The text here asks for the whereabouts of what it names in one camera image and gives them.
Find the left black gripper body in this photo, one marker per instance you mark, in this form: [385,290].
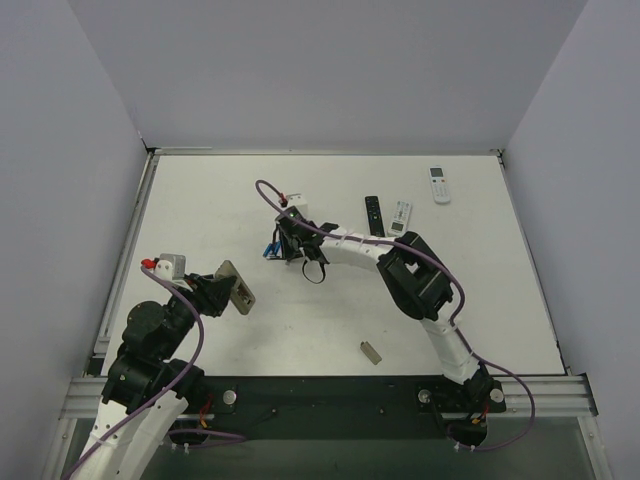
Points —
[220,291]

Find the beige white remote control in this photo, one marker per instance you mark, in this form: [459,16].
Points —
[240,294]

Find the beige battery cover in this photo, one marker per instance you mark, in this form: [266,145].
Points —
[370,353]

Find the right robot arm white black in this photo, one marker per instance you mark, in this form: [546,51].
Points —
[420,286]

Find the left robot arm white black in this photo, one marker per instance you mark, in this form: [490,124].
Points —
[146,387]

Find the black remote control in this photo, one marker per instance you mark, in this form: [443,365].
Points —
[374,216]

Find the small white remote control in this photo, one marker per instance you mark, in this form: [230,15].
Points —
[400,219]

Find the white remote with display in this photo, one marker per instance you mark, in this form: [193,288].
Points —
[439,185]

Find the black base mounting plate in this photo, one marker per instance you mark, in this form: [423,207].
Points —
[399,407]

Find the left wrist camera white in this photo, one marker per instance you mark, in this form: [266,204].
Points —
[167,267]

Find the aluminium frame rail left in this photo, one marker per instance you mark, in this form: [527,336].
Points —
[103,336]

